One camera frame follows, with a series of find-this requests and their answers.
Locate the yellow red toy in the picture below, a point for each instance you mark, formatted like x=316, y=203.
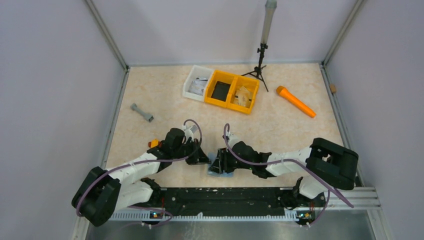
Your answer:
x=154, y=143

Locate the grey slotted cable duct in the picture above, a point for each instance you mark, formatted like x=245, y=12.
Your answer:
x=154, y=216

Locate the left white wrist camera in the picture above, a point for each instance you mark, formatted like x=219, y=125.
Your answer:
x=189, y=132

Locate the white plastic bin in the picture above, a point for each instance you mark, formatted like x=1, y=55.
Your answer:
x=196, y=71

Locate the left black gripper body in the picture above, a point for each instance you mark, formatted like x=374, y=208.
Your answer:
x=184, y=149

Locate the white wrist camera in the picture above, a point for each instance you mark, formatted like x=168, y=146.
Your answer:
x=232, y=139
x=189, y=132

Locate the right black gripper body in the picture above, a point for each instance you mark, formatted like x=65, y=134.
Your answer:
x=232, y=164

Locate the black tripod with grey pole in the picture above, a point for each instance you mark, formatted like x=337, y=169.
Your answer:
x=270, y=7

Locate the orange flashlight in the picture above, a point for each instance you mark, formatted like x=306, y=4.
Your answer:
x=285, y=93

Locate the beige card holder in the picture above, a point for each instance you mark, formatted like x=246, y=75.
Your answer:
x=214, y=169

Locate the yellow bin with beige parts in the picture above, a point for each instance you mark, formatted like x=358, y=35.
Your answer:
x=252, y=85

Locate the papers in white bin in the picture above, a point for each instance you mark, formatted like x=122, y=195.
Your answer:
x=198, y=86

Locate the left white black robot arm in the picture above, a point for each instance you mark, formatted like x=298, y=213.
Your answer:
x=105, y=191

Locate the yellow bin with black pad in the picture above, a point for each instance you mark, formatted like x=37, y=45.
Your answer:
x=223, y=76

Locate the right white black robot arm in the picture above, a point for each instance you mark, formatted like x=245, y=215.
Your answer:
x=326, y=166

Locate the grey dumbbell-shaped part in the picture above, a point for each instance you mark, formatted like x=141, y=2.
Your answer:
x=147, y=116

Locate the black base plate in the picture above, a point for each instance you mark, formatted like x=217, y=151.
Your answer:
x=230, y=202

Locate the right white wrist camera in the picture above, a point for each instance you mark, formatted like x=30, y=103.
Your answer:
x=232, y=139

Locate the beige parts in bin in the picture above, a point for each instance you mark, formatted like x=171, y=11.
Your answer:
x=242, y=97

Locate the black pad in bin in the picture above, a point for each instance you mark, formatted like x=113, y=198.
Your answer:
x=220, y=91

